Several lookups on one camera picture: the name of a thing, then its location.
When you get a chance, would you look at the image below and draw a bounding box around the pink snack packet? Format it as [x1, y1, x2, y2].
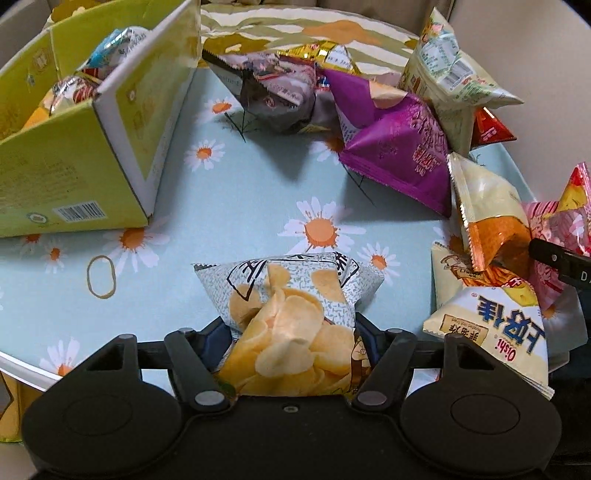
[522, 200, 591, 319]

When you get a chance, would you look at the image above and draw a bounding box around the cream cartoon snack packet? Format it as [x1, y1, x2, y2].
[429, 240, 532, 320]

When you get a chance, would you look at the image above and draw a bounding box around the white yellow snack packet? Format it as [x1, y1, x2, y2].
[422, 281, 555, 400]

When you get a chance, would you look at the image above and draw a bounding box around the yellow rubber band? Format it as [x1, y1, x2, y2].
[86, 255, 116, 297]

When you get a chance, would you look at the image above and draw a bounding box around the green cardboard box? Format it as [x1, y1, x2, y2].
[0, 0, 202, 238]

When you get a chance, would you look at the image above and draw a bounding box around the red silver snack packet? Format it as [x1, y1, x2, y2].
[46, 73, 106, 116]

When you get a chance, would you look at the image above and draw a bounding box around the white orange snack packet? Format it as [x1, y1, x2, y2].
[448, 152, 533, 273]

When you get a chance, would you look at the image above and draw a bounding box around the striped flower blanket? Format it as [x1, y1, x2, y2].
[198, 0, 431, 88]

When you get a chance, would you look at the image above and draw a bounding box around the blue white snack packet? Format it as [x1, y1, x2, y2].
[87, 25, 154, 71]

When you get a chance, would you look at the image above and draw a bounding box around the daisy print tablecloth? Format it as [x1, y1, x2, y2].
[0, 69, 536, 385]

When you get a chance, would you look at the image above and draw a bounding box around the grey potato chip packet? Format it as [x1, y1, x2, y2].
[191, 253, 385, 398]

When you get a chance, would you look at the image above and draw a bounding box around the small red snack packet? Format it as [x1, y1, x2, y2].
[471, 106, 518, 149]

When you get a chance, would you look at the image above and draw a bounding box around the pale green snack packet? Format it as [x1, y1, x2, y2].
[397, 7, 525, 162]

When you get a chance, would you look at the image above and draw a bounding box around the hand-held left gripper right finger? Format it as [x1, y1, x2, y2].
[348, 313, 497, 411]

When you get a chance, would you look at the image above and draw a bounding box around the purple snack packet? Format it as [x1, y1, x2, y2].
[318, 69, 455, 219]

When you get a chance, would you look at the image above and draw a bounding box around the red yellow snack packet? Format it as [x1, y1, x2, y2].
[556, 161, 591, 214]

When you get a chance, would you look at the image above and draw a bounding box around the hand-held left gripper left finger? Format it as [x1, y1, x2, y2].
[81, 318, 234, 414]

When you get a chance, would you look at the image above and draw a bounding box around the dark grey snack packet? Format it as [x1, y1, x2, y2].
[202, 48, 334, 136]

